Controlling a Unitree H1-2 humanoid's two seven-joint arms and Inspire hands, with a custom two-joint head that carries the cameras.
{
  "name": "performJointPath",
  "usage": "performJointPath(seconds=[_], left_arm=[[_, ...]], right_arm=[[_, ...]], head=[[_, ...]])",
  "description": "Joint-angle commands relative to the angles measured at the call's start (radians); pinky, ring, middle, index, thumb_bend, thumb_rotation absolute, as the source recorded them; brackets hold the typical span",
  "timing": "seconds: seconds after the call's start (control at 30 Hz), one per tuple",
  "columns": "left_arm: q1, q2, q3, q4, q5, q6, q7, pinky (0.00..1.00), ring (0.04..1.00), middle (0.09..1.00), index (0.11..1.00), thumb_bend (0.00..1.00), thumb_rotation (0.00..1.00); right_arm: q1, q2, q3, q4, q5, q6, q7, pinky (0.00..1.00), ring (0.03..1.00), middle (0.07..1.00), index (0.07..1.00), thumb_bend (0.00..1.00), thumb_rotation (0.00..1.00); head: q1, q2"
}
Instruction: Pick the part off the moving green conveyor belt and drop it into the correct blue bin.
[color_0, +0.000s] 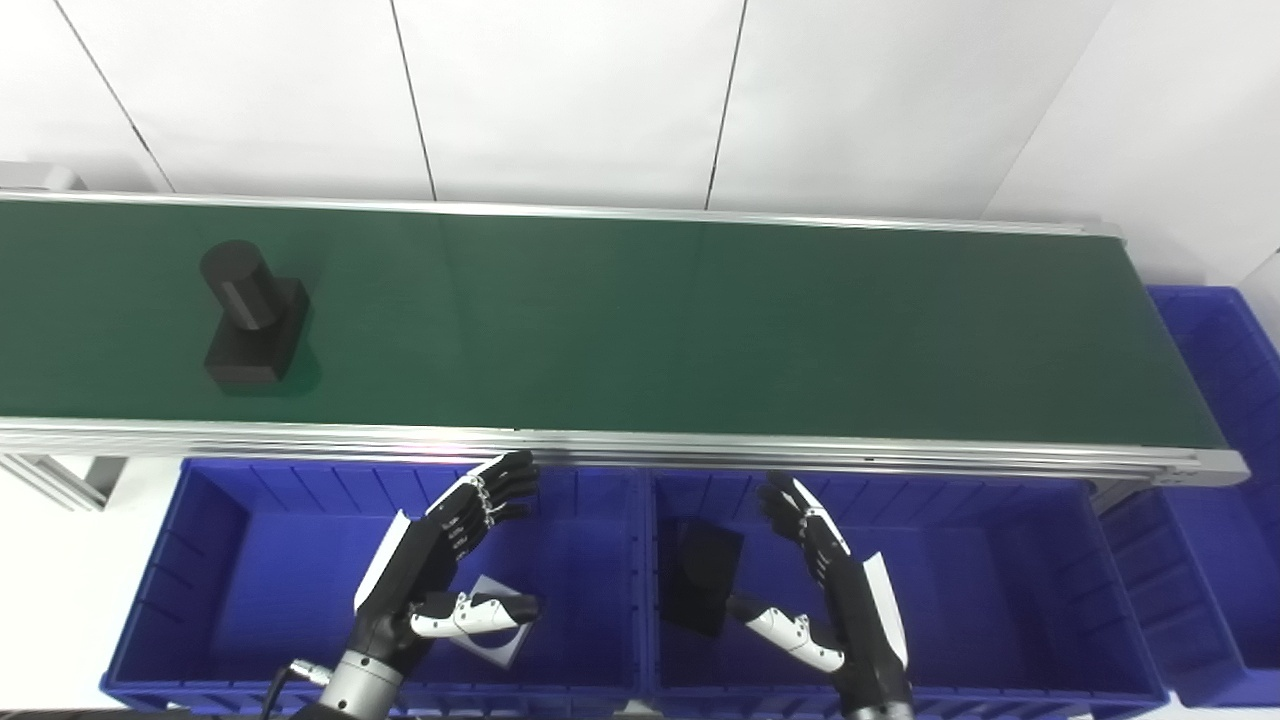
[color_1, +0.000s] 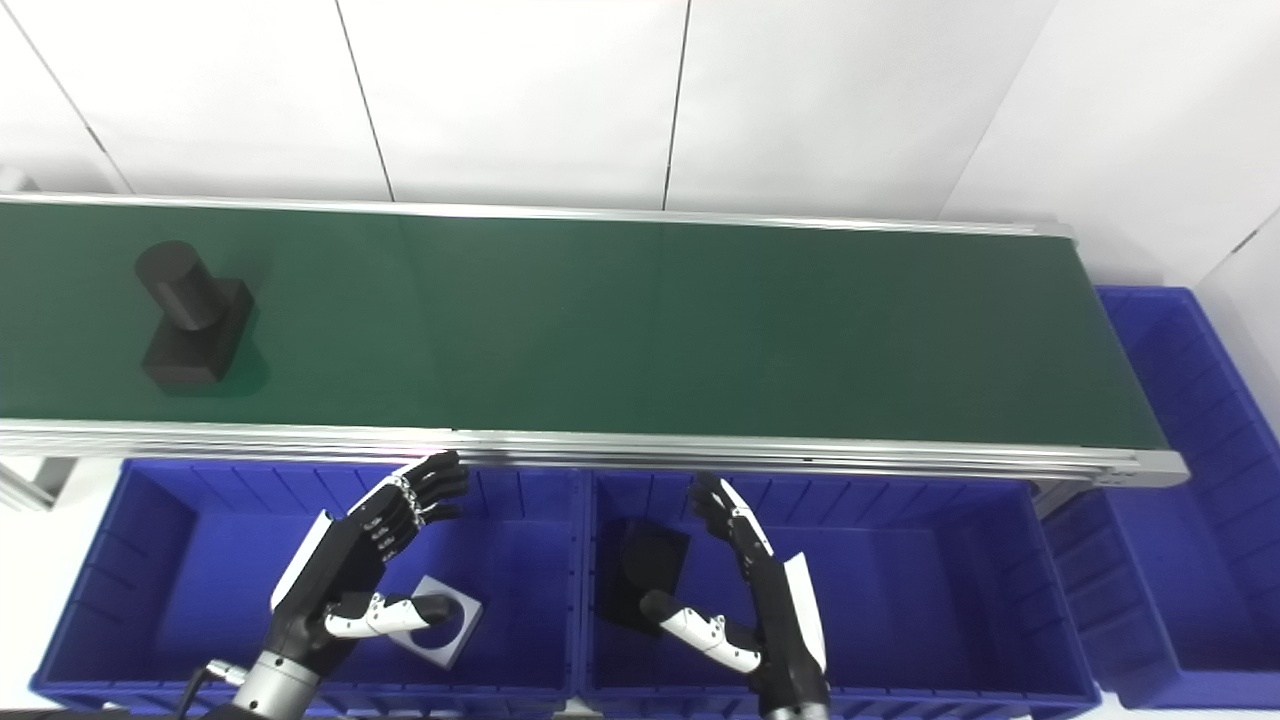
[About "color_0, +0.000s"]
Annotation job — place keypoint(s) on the black block part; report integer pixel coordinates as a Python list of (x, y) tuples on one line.
[(700, 575)]

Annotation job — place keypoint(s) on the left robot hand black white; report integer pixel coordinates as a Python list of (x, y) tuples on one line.
[(420, 560)]

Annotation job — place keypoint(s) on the grey square plate part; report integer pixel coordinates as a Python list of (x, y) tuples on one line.
[(492, 645)]

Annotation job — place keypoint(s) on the green conveyor belt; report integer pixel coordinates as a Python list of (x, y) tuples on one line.
[(700, 330), (300, 438)]

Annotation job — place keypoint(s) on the black cylinder-on-block part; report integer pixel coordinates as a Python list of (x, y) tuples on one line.
[(250, 330)]

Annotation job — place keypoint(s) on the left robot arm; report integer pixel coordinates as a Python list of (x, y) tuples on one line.
[(355, 690)]

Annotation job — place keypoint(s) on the grey conveyor motor housing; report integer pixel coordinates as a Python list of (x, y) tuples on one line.
[(35, 177)]

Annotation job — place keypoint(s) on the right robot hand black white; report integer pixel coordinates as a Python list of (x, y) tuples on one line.
[(860, 620)]

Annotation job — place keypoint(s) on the blue plastic bin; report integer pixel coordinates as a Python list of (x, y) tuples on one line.
[(1210, 500), (270, 590), (1000, 600)]

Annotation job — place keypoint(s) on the aluminium conveyor support leg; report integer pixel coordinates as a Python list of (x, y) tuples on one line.
[(60, 480)]

